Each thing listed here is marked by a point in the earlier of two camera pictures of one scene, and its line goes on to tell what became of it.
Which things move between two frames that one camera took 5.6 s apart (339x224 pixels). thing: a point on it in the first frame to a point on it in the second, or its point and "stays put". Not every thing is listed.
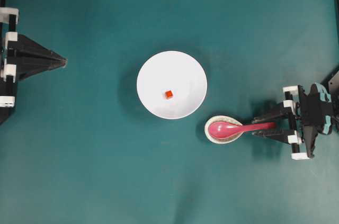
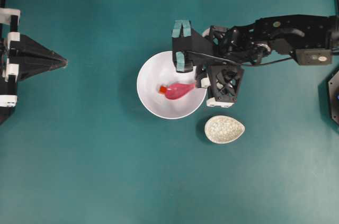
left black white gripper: [30, 57] stays put
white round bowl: [176, 71] stays put
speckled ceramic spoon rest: [221, 118] stays put
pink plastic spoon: [225, 130] to [178, 90]
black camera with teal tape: [315, 108] to [185, 42]
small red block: [168, 93] to [162, 90]
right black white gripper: [305, 113] to [225, 81]
